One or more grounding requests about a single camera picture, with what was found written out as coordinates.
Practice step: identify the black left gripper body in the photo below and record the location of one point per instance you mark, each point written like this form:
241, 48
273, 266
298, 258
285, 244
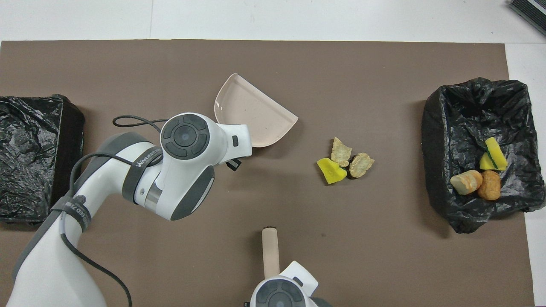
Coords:
233, 164

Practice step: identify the beige plastic dustpan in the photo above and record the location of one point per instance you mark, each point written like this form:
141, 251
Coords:
251, 115

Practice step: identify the beige brush with black bristles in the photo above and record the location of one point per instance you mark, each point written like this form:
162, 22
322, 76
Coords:
270, 251

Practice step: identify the yellow sponge piece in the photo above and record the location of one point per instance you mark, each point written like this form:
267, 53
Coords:
332, 170
498, 155

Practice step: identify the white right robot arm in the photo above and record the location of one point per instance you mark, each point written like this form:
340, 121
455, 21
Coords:
279, 296

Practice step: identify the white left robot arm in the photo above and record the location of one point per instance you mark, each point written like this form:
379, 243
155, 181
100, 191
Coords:
185, 136

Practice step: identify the small black bag-lined bin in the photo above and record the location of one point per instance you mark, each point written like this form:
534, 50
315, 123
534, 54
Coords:
34, 157

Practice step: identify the large black bag-lined bin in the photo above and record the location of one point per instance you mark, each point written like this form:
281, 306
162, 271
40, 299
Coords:
460, 128

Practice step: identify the brown table mat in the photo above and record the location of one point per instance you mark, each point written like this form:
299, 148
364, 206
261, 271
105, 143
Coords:
362, 85

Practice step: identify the black ribbed object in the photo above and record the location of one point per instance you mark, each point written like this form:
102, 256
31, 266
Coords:
531, 13

